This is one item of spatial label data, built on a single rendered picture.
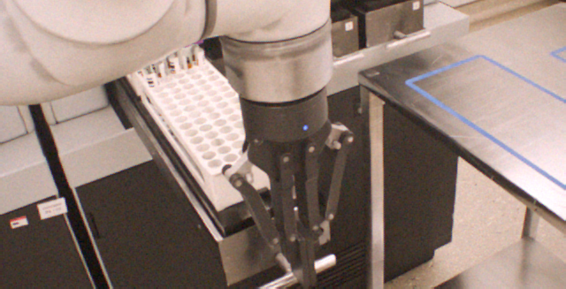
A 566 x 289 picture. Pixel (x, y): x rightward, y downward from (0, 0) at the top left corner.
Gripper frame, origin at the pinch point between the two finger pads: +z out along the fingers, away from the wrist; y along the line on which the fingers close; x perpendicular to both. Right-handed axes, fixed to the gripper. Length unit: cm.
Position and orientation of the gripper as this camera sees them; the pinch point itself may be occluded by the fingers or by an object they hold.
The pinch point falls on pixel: (301, 254)
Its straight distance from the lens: 65.2
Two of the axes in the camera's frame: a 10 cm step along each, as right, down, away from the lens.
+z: 0.9, 8.3, 5.5
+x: 4.7, 4.5, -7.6
